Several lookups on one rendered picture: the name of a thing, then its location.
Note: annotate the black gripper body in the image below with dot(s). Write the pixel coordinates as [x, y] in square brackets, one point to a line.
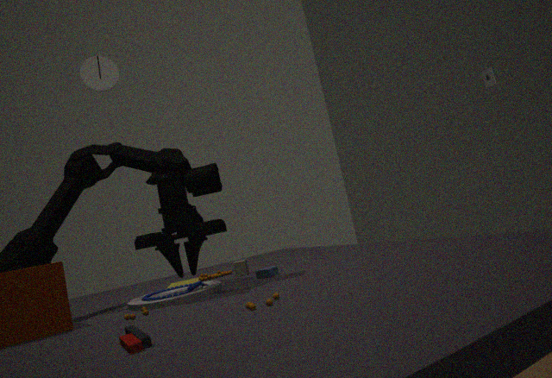
[177, 217]

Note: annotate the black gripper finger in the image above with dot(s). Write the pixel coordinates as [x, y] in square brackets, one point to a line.
[171, 253]
[192, 249]

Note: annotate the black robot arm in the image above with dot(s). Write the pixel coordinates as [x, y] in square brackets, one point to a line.
[169, 169]

